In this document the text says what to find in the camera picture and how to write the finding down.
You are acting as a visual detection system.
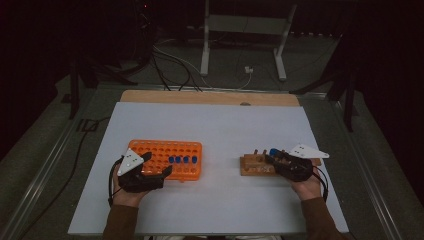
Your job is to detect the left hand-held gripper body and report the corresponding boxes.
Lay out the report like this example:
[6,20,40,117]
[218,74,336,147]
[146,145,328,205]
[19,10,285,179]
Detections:
[116,148,166,194]

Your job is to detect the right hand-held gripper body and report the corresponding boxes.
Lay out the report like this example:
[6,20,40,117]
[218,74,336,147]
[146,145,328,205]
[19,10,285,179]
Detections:
[274,143,330,183]

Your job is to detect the orange plastic test tube rack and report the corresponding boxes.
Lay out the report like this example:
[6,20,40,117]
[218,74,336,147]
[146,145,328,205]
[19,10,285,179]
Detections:
[127,139,204,183]

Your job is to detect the wooden test tube rack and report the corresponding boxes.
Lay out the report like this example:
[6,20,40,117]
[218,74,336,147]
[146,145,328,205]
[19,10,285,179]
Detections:
[239,148,323,177]

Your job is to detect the person's left hand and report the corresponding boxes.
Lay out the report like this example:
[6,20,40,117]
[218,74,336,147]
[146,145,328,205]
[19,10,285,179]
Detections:
[112,164,150,208]

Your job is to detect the person's right hand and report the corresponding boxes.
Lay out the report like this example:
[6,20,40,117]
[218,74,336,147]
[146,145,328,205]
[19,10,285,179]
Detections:
[290,166,323,202]

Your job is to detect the dark tripod stand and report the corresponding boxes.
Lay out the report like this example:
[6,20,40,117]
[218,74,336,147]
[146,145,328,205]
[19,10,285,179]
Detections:
[289,33,360,133]
[60,49,138,121]

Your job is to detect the dark equipment stand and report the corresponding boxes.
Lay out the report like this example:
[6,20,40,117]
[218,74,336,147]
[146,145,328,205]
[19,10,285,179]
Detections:
[133,0,158,68]

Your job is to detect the grey metal stand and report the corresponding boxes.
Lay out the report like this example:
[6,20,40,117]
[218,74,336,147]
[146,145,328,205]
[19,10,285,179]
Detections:
[199,0,298,82]

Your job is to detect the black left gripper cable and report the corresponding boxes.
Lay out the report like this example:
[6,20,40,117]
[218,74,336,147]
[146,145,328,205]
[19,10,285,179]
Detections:
[107,157,125,206]

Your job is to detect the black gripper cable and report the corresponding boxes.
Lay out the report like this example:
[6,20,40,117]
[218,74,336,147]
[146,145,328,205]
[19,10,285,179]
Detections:
[107,157,125,206]
[311,165,330,203]

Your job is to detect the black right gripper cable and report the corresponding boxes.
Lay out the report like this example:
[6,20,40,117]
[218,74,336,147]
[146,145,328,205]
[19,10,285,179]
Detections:
[311,165,330,203]

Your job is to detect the long black floor cable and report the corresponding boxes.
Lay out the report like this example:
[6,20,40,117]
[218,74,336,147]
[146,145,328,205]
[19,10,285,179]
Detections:
[16,116,113,240]

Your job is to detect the black floor cables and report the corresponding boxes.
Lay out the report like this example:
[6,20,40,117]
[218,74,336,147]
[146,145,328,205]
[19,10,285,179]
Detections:
[150,44,204,93]

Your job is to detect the white plug with cable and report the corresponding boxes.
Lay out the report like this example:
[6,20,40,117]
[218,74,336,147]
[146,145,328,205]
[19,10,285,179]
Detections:
[235,65,255,91]

